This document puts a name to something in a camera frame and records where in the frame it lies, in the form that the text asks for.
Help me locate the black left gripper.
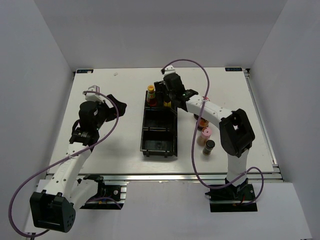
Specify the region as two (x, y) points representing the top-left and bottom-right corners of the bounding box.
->
(93, 94), (127, 130)

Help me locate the yellow-cap red sauce bottle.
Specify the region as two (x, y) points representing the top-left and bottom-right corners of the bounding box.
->
(146, 85), (157, 107)

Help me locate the small yellow-label brown bottle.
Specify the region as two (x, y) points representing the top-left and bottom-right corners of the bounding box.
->
(163, 99), (172, 108)

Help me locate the red-lid sauce jar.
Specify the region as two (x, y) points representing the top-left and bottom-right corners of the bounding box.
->
(197, 118), (209, 131)

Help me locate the pink-lid spice shaker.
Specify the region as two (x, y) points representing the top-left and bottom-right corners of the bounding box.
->
(196, 127), (212, 146)

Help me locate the black-lid pepper shaker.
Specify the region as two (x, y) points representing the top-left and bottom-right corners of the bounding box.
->
(202, 140), (216, 156)

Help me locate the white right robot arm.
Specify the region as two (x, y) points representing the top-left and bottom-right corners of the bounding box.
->
(154, 72), (255, 200)

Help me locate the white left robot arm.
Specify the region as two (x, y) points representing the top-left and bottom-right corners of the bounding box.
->
(29, 91), (127, 233)

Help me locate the black three-compartment organizer tray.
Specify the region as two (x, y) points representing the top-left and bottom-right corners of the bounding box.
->
(140, 92), (178, 158)

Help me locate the blue corner label left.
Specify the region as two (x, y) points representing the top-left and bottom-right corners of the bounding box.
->
(76, 69), (94, 74)

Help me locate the blue corner label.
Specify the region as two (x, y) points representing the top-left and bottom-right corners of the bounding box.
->
(76, 69), (94, 74)
(224, 67), (243, 72)

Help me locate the blue corner label right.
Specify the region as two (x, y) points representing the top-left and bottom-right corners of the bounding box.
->
(224, 67), (243, 72)

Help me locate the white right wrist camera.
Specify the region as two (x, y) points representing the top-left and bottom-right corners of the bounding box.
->
(160, 65), (176, 76)

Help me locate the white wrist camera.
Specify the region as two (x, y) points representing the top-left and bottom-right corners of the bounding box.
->
(83, 85), (104, 103)
(160, 65), (176, 76)

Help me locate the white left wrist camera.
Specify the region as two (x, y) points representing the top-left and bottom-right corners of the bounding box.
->
(83, 85), (104, 103)

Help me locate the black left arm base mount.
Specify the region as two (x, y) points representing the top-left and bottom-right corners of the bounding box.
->
(75, 174), (127, 210)

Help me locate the aluminium front table rail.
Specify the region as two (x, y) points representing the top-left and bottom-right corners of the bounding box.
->
(46, 172), (285, 183)

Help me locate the aluminium table rail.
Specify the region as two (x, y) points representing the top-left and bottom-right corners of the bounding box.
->
(243, 68), (285, 180)
(46, 172), (285, 183)

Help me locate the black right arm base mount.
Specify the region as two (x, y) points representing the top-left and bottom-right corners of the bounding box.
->
(205, 184), (258, 213)

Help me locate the aluminium right table rail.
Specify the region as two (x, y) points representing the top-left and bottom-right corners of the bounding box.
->
(243, 68), (285, 180)

